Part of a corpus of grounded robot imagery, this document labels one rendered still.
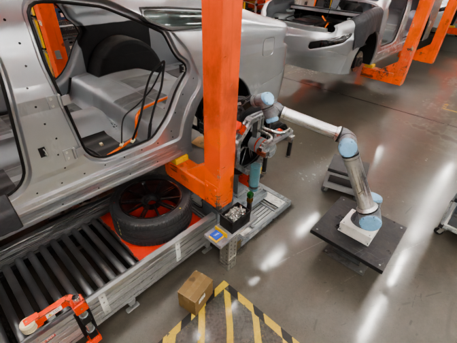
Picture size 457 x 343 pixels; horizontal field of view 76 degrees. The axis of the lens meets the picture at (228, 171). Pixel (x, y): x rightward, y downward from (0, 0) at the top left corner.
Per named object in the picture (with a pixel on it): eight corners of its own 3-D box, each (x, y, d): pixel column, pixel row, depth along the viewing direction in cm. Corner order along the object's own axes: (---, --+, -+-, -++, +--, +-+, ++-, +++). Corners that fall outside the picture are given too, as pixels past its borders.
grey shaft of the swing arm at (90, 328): (99, 331, 199) (80, 288, 170) (103, 337, 196) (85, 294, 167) (86, 341, 193) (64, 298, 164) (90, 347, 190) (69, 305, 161)
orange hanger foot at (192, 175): (179, 166, 277) (177, 133, 257) (219, 192, 248) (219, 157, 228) (165, 173, 267) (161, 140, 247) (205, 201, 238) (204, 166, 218)
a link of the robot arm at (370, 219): (383, 218, 227) (357, 130, 203) (384, 232, 212) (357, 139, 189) (362, 220, 234) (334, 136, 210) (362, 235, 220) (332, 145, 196)
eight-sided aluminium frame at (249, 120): (268, 156, 285) (275, 103, 253) (273, 158, 282) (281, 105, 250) (229, 180, 252) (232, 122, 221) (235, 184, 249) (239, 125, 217)
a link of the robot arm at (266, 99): (268, 107, 203) (262, 94, 199) (256, 109, 213) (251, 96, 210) (277, 102, 207) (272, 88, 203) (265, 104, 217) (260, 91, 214)
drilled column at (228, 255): (227, 257, 258) (228, 223, 233) (235, 264, 252) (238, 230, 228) (219, 264, 251) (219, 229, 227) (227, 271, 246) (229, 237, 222)
